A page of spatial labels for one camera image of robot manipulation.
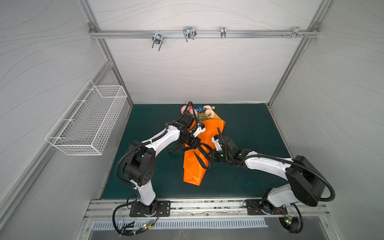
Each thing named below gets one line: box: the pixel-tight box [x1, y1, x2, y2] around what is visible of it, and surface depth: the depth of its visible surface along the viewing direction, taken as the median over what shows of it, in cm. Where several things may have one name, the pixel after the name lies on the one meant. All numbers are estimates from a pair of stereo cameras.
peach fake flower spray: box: [202, 105, 216, 119], surface depth 113 cm
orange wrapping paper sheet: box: [183, 113, 226, 186], surface depth 86 cm
